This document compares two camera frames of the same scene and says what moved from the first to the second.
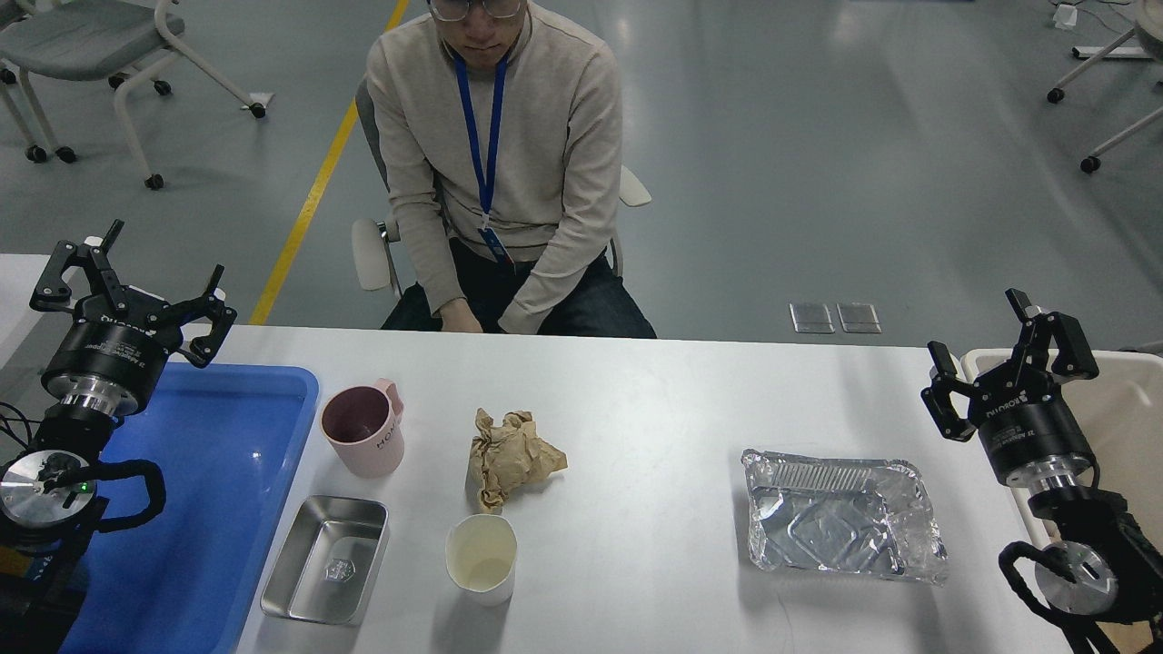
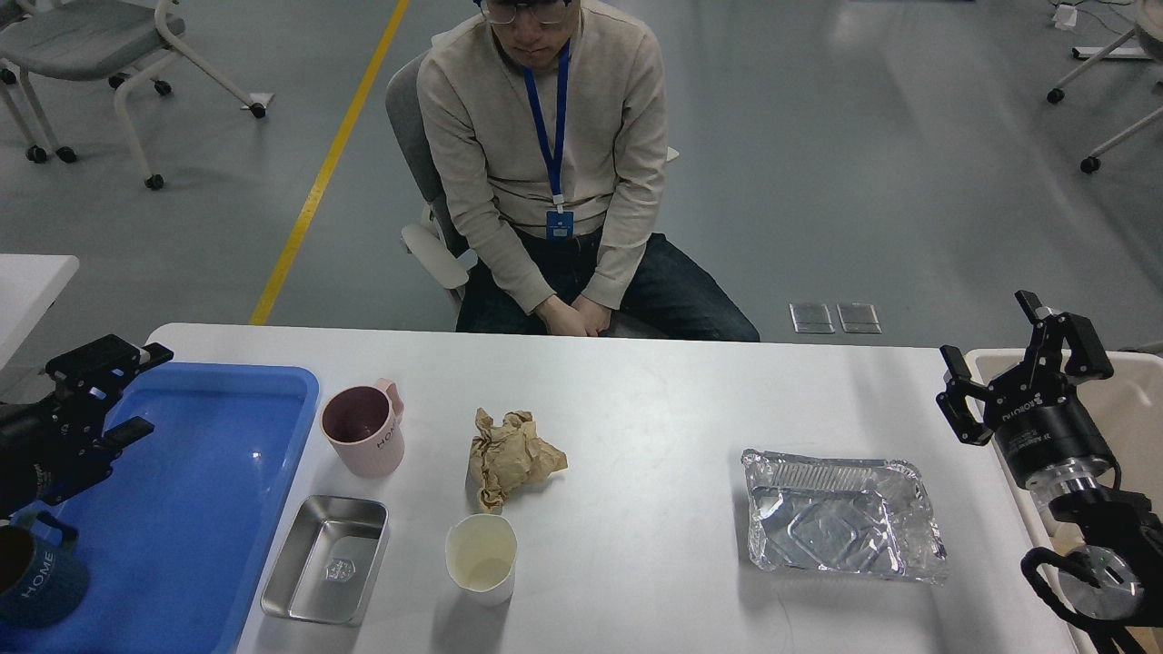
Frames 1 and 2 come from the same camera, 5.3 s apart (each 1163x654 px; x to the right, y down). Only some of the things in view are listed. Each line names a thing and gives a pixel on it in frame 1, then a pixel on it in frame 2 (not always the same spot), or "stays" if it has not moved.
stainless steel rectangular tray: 327,566 stays
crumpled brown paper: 509,455 stays
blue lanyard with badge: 485,199 -> 559,223
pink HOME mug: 361,423 stays
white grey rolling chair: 84,40 stays
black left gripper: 114,353 -> 55,447
